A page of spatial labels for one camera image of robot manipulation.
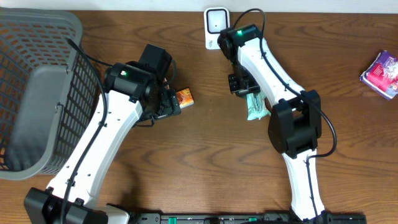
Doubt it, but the orange tissue packet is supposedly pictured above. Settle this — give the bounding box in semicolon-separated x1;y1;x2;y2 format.
176;88;194;109

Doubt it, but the green wet wipes packet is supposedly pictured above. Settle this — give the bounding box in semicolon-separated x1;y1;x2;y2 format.
246;91;271;121

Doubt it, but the purple red snack bag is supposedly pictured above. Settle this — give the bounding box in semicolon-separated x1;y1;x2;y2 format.
359;50;397;100

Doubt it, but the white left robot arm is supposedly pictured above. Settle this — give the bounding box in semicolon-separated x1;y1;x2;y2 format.
24;59;180;223

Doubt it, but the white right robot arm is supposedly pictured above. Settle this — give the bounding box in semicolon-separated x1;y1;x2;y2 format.
217;24;325;222

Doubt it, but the grey plastic mesh basket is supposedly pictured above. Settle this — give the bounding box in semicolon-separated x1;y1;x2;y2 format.
1;8;98;180

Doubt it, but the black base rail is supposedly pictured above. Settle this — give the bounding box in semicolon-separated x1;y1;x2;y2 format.
128;212;367;224

